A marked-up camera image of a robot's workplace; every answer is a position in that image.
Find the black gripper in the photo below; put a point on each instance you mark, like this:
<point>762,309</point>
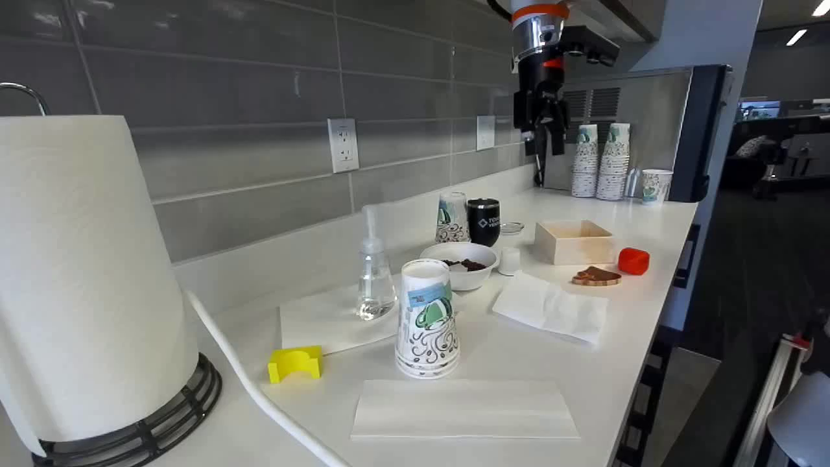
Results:
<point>541,94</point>

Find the black tumbler cup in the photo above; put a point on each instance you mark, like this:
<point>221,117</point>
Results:
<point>484,221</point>

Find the printed paper cup stack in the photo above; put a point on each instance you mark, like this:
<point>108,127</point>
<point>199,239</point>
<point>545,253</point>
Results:
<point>426,319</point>
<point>450,216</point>

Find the single printed paper cup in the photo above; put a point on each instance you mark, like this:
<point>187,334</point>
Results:
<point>658,186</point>

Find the light wooden box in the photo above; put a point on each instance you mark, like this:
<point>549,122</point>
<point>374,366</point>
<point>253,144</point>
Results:
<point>571,248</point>

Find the brown cookie piece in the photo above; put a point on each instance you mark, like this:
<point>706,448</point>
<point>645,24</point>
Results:
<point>594,276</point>

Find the red plastic cap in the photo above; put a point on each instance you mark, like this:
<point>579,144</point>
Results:
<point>633,261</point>

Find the white bowl with brown food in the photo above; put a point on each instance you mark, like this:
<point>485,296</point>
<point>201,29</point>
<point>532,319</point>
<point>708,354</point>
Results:
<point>450,276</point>

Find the folded white paper napkin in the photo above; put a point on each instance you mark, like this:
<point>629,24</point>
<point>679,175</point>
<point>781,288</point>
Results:
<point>549,308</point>

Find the black vertical partition panel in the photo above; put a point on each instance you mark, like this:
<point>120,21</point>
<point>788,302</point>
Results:
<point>698,130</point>

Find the clear sanitizer pump bottle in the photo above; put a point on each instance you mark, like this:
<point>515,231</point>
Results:
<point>374,286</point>

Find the flat white paper napkin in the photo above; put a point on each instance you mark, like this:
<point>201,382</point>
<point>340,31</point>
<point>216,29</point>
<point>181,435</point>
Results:
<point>462,411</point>

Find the yellow plastic block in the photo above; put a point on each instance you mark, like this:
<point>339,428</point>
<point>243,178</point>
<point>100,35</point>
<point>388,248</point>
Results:
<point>293,363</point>

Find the grey metal chair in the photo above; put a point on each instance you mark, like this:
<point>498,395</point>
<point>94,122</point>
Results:
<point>800,424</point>

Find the white paper towel roll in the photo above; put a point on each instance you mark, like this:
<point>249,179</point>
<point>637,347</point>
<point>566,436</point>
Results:
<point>171,417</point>
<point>78,276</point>

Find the white wall outlet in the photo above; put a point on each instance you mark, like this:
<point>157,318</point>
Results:
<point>343,144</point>
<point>485,134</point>

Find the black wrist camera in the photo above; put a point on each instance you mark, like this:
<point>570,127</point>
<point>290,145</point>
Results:
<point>593,46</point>

